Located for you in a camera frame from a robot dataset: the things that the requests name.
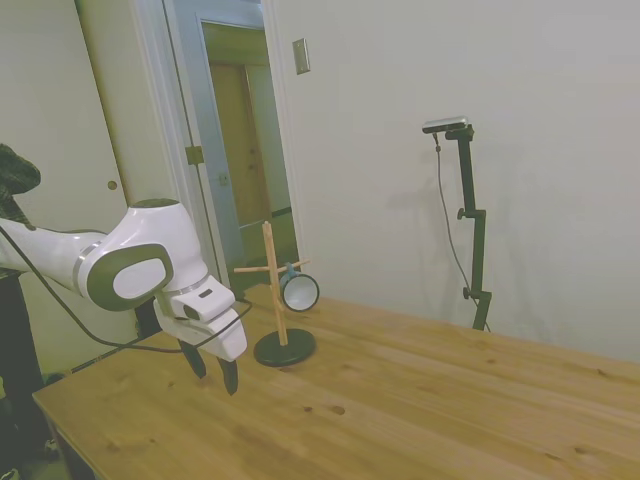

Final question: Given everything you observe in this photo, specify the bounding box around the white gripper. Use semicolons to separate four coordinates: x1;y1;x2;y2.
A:
152;293;249;397

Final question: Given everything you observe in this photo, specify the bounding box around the teal enamel mug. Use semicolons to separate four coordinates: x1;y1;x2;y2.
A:
278;261;321;314

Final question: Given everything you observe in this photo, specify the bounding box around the wooden mug tree black base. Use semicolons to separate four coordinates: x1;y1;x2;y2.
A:
233;221;319;368

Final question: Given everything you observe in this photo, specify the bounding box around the black cabinet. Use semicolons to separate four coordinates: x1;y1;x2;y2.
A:
0;266;52;454

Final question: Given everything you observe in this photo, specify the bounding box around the brown wooden door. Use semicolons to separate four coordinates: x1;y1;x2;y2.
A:
208;61;275;230

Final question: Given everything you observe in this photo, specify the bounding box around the grey open door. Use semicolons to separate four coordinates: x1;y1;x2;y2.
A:
163;0;251;297

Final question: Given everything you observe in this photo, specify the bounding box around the person in plaid clothing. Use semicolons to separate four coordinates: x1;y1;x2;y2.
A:
0;143;43;225

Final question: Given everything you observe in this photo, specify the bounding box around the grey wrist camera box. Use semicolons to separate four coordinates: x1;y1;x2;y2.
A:
172;282;237;323

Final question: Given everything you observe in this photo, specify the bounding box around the black articulated camera stand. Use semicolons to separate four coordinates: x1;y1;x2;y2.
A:
443;124;494;333

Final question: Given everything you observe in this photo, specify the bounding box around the metal light switch plate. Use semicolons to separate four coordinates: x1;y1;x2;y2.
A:
291;37;312;77

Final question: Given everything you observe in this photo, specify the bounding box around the grey camera on stand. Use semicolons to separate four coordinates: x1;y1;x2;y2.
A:
422;115;473;136

